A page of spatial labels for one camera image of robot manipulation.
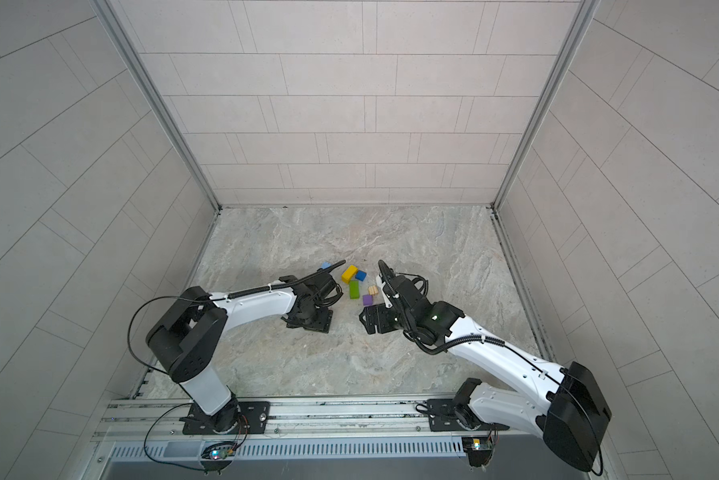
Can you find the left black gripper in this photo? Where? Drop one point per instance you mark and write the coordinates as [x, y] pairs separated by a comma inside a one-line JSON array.
[[322, 326]]

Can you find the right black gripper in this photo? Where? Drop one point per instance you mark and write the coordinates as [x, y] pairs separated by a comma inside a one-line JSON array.
[[380, 311]]

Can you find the green wood block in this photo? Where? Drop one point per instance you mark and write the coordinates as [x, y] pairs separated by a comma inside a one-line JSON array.
[[354, 289]]

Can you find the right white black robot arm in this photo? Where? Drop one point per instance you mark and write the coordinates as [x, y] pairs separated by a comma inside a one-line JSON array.
[[564, 406]]

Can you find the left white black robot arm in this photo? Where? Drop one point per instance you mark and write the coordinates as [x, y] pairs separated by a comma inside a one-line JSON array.
[[185, 338]]

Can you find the yellow wood block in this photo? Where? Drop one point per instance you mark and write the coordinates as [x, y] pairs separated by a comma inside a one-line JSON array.
[[349, 274]]

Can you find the right circuit board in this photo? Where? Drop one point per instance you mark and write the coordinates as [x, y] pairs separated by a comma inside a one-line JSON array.
[[479, 450]]

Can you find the left green circuit board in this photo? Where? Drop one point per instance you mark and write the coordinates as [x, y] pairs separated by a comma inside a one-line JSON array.
[[219, 452]]

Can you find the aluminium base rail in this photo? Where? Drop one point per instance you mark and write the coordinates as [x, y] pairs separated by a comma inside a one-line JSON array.
[[328, 417]]

